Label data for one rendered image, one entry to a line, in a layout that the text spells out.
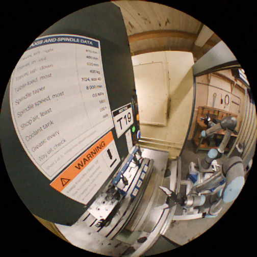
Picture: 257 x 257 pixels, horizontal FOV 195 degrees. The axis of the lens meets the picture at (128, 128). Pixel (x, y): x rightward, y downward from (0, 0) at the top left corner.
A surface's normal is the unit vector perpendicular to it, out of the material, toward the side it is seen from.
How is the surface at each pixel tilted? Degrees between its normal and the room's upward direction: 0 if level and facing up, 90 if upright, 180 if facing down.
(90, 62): 90
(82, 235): 24
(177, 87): 90
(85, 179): 90
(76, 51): 90
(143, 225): 8
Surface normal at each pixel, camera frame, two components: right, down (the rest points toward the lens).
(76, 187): 0.88, 0.11
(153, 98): -0.45, 0.47
